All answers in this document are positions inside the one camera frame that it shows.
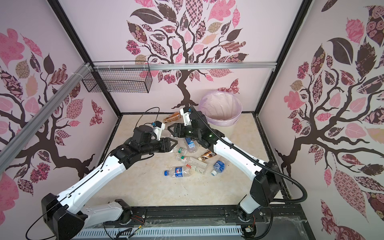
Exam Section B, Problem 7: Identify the brown bottle near back wall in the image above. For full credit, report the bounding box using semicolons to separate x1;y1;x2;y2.
163;112;182;123

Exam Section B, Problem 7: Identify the white bin with purple liner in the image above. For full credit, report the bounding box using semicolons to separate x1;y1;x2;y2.
198;91;243;127

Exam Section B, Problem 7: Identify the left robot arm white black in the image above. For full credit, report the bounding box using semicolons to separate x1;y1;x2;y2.
42;125;178;240

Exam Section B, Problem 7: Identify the brown gold coffee bottle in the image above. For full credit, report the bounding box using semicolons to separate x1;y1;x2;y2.
199;150;217;162

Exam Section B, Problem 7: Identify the black wire basket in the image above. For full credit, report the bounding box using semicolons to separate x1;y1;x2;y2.
82;60;153;94

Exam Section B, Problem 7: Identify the black corrugated cable hose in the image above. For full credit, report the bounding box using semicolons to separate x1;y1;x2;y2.
188;105;308;204

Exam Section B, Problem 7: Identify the clear bottle blue label cap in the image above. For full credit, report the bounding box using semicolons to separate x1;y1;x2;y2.
185;138;198;153

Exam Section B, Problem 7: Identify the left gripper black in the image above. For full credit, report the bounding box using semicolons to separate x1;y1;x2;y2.
140;137;178;156

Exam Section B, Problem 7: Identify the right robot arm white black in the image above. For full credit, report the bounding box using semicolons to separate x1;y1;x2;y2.
164;109;282;221

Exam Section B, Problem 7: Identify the pepsi bottle blue cap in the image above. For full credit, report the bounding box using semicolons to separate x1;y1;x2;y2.
164;166;191;178

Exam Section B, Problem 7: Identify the small clear bottle green cap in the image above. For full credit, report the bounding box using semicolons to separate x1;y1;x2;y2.
176;147;188;156

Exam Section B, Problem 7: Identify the aluminium rail left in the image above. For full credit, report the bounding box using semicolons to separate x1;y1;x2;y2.
1;63;92;173

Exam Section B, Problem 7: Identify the white slotted cable duct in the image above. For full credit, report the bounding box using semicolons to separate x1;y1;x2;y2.
74;226;242;240

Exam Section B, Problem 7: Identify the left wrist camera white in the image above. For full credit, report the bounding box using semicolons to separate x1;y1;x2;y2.
152;121;166;141

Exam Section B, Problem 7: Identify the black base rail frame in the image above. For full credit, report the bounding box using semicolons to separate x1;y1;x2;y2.
82;204;314;240

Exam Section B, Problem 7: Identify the aluminium rail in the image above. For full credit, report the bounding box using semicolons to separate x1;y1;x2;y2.
1;63;92;173
93;62;277;71

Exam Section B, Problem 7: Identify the blue label white cap bottle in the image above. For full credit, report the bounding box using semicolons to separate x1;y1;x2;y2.
211;161;226;176

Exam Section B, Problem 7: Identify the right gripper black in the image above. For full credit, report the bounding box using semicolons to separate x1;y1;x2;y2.
168;123;203;141

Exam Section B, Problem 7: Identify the aluminium rail back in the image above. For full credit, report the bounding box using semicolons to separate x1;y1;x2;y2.
93;62;277;71

